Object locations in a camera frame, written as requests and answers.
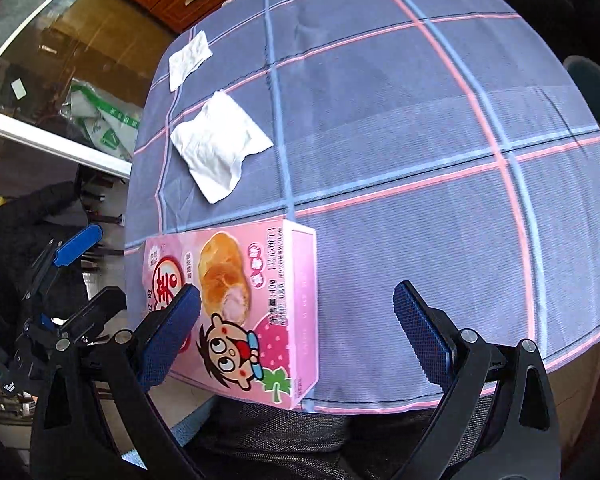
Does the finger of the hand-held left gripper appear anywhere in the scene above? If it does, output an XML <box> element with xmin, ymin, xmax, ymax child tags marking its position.
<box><xmin>24</xmin><ymin>224</ymin><xmax>104</xmax><ymax>311</ymax></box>
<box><xmin>55</xmin><ymin>287</ymin><xmax>128</xmax><ymax>345</ymax></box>

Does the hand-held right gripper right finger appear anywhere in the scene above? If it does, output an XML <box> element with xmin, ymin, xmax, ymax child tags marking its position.
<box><xmin>392</xmin><ymin>280</ymin><xmax>563</xmax><ymax>480</ymax></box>

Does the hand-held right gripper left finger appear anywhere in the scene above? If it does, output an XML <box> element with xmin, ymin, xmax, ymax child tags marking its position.
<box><xmin>30</xmin><ymin>284</ymin><xmax>203</xmax><ymax>480</ymax></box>

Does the pink cartoon snack box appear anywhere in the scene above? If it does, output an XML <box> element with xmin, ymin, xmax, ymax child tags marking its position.
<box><xmin>142</xmin><ymin>215</ymin><xmax>321</xmax><ymax>411</ymax></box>

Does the dark cloth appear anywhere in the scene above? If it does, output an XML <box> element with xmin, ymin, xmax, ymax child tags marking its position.
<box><xmin>0</xmin><ymin>180</ymin><xmax>88</xmax><ymax>321</ymax></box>

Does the white green plastic bag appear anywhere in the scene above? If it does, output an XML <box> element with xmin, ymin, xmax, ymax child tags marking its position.
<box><xmin>62</xmin><ymin>82</ymin><xmax>141</xmax><ymax>162</ymax></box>

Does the large white paper wrapper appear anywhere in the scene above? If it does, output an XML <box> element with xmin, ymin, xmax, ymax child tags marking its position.
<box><xmin>170</xmin><ymin>90</ymin><xmax>275</xmax><ymax>205</ymax></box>

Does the blue plaid tablecloth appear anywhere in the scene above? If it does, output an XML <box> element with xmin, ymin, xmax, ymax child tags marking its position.
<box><xmin>124</xmin><ymin>0</ymin><xmax>600</xmax><ymax>413</ymax></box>

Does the glass sliding door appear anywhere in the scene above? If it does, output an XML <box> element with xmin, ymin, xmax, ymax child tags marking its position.
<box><xmin>0</xmin><ymin>0</ymin><xmax>133</xmax><ymax>179</ymax></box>

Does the small white paper packet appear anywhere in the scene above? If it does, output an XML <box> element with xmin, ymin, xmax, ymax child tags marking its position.
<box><xmin>168</xmin><ymin>30</ymin><xmax>213</xmax><ymax>92</ymax></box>

